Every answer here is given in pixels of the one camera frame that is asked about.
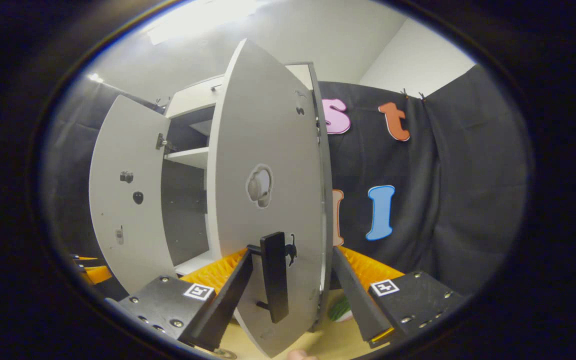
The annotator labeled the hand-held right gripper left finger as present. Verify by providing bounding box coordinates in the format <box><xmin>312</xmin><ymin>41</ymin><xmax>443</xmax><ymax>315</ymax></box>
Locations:
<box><xmin>105</xmin><ymin>248</ymin><xmax>254</xmax><ymax>352</ymax></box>

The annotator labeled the white door with earmuff sticker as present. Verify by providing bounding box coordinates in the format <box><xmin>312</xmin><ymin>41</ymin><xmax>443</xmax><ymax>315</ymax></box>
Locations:
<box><xmin>207</xmin><ymin>39</ymin><xmax>335</xmax><ymax>359</ymax></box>

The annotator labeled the white door with camera sticker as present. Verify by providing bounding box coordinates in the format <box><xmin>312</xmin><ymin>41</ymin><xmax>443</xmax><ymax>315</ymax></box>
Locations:
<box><xmin>89</xmin><ymin>95</ymin><xmax>179</xmax><ymax>297</ymax></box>

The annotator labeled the green striped object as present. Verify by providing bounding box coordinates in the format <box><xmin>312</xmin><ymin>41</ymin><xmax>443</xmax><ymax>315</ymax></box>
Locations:
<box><xmin>328</xmin><ymin>295</ymin><xmax>354</xmax><ymax>324</ymax></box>

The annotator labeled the white cabinet shelf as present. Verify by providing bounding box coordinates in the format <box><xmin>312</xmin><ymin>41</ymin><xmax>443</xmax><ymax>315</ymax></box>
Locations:
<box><xmin>174</xmin><ymin>250</ymin><xmax>217</xmax><ymax>277</ymax></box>
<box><xmin>164</xmin><ymin>146</ymin><xmax>210</xmax><ymax>170</ymax></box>

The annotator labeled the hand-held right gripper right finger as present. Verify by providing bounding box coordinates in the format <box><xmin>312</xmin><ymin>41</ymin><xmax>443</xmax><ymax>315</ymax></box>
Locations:
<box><xmin>332</xmin><ymin>246</ymin><xmax>464</xmax><ymax>349</ymax></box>

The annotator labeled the white and grey cabinet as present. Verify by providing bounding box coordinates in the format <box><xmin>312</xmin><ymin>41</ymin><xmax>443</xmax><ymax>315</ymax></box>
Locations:
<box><xmin>160</xmin><ymin>62</ymin><xmax>320</xmax><ymax>277</ymax></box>

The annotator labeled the black door handle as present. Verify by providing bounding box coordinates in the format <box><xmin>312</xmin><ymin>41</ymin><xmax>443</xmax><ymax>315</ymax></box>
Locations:
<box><xmin>247</xmin><ymin>231</ymin><xmax>291</xmax><ymax>325</ymax></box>

